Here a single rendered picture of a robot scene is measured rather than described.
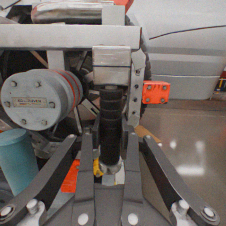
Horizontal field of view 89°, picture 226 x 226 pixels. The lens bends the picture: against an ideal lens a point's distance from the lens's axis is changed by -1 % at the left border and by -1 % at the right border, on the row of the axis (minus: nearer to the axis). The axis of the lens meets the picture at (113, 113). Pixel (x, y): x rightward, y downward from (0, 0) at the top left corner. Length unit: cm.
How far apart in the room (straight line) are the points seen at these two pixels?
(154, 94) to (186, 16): 56
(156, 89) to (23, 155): 45
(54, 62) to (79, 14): 24
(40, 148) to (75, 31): 45
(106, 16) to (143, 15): 61
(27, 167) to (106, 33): 42
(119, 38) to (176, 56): 66
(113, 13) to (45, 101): 20
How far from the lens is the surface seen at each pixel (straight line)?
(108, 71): 16
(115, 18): 21
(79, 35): 20
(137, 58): 39
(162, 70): 80
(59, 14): 22
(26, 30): 23
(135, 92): 40
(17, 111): 32
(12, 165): 46
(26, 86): 30
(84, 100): 52
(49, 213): 95
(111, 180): 91
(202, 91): 95
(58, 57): 42
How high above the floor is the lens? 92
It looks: 20 degrees down
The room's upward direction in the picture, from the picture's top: 1 degrees clockwise
